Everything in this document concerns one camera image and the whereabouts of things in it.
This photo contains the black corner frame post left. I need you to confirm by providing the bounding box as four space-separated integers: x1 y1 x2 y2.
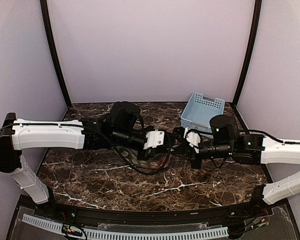
40 0 72 109

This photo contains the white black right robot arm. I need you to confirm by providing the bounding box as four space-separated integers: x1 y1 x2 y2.
173 114 300 217

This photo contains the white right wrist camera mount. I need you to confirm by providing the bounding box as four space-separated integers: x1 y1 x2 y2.
183 127 202 154

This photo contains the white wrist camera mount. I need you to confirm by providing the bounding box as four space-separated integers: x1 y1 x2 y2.
183 127 202 154
143 129 165 150

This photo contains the light blue perforated basket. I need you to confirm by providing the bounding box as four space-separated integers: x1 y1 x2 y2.
180 92 225 133

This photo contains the white slotted cable duct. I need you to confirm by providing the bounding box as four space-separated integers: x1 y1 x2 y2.
22 214 229 240

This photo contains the black corner frame post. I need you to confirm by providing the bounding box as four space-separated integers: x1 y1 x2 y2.
232 0 262 109
40 0 72 109

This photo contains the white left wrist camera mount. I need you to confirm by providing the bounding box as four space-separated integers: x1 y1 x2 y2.
143 129 165 150

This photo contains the black corner frame post right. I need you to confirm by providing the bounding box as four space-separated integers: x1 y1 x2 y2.
232 0 262 109

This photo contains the black front mounting rail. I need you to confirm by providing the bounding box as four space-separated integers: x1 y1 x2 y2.
43 202 266 226

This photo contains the clear zip top bag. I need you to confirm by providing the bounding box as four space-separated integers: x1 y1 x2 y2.
113 146 172 176

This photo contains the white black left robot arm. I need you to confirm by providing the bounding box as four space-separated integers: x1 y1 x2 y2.
0 101 172 218

